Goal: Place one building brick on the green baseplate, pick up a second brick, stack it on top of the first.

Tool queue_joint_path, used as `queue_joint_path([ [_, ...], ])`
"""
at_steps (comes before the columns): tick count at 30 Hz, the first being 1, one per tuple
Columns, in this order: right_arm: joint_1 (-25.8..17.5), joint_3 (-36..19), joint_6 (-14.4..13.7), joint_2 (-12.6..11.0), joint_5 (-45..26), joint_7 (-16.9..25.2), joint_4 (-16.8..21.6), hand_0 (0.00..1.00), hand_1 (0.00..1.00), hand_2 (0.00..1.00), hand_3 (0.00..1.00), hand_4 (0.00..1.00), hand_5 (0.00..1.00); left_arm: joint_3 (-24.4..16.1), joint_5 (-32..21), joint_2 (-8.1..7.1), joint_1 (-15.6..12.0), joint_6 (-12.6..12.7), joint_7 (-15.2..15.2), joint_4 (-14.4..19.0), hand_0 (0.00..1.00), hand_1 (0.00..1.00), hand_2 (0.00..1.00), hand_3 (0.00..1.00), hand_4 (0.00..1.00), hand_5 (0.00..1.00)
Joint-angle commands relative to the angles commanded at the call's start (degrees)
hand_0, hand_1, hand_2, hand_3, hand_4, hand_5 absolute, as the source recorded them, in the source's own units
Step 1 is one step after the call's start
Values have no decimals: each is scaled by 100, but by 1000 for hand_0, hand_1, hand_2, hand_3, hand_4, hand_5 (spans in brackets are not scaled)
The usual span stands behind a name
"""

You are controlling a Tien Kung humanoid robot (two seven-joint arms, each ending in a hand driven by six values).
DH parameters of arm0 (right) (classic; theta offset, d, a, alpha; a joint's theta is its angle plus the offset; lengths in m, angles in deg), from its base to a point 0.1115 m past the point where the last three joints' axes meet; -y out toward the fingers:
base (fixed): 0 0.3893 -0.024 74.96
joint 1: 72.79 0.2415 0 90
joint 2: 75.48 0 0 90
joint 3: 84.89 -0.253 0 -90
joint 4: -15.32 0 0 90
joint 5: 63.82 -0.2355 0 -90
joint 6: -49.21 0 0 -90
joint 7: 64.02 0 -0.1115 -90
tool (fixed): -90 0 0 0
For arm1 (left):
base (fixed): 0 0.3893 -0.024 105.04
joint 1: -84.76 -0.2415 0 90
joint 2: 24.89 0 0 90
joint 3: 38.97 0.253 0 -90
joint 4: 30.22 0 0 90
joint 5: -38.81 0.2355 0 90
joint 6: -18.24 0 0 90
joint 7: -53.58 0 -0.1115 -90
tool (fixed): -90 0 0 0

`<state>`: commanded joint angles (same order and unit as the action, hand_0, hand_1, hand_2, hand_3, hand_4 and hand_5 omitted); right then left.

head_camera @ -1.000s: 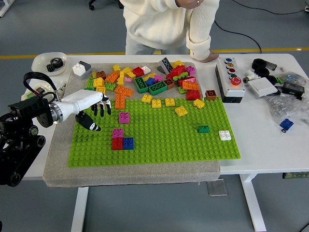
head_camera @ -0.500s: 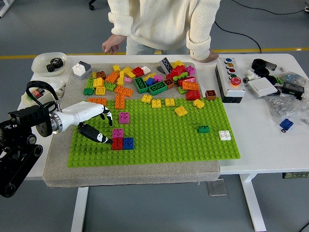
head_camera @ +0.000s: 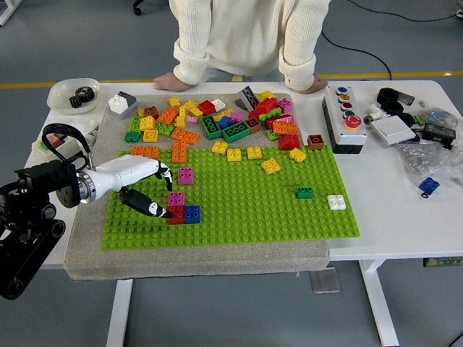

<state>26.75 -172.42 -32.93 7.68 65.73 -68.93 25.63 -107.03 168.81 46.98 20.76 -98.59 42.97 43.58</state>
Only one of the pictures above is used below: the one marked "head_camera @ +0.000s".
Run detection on grey-brown mat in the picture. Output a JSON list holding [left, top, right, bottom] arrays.
[[64, 93, 332, 282]]

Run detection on clear bag of screws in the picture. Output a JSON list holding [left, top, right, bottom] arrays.
[[396, 139, 463, 187]]

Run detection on green studded baseplate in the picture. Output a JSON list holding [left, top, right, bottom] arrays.
[[100, 145, 362, 251]]

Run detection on table height controller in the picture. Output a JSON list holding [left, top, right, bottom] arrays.
[[422, 256, 463, 268]]

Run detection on clear bag with blue parts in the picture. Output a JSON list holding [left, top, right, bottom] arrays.
[[415, 106, 463, 131]]

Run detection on white table leg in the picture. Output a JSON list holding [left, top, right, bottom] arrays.
[[106, 278, 134, 347], [359, 259, 401, 347]]

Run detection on person's left hand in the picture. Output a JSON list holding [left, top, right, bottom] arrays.
[[297, 73, 329, 95]]

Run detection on white pipe fitting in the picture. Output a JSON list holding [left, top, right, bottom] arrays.
[[363, 103, 390, 126], [74, 121, 101, 146]]

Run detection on person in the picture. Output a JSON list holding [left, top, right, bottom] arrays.
[[169, 0, 332, 93]]

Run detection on white push-button control box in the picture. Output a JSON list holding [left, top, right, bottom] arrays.
[[321, 85, 369, 155]]

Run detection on white red-green switch box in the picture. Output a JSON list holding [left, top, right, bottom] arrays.
[[31, 130, 87, 158]]

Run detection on white plastic bowl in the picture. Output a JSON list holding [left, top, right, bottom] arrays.
[[46, 77, 101, 116]]

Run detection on white furniture frame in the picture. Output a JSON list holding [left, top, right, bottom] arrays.
[[0, 0, 17, 27]]

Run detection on tall white brick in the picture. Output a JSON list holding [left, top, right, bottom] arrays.
[[108, 94, 127, 113]]

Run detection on grey building brick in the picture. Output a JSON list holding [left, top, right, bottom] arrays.
[[108, 90, 138, 120]]

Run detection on black power adapter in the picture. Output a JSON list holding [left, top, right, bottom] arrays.
[[421, 122, 457, 145]]

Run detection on black floor cable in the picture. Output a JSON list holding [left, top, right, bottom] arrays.
[[320, 27, 394, 81], [350, 0, 463, 22]]

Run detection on white wall switch plate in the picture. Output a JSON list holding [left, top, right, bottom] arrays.
[[370, 114, 417, 147]]

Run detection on upturned dark green brick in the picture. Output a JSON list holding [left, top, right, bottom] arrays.
[[221, 121, 252, 142], [200, 114, 222, 140]]

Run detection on grey long brick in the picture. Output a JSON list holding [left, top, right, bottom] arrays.
[[234, 85, 260, 111]]

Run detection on red building brick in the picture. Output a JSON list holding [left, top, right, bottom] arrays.
[[252, 98, 281, 115], [266, 113, 294, 129], [277, 134, 300, 151], [167, 205, 186, 226]]

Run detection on orange building brick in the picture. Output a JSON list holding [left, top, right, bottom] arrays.
[[158, 107, 180, 124], [171, 140, 188, 165], [272, 121, 300, 137]]

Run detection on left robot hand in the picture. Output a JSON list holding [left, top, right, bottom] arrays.
[[94, 155, 175, 220]]

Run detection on long orange brick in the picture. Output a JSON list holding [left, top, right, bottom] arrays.
[[169, 129, 200, 145]]

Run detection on person's right hand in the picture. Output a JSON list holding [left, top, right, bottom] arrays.
[[153, 72, 190, 91]]

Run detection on orange eight-stud brick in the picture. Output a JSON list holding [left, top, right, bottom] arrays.
[[129, 146, 161, 160]]

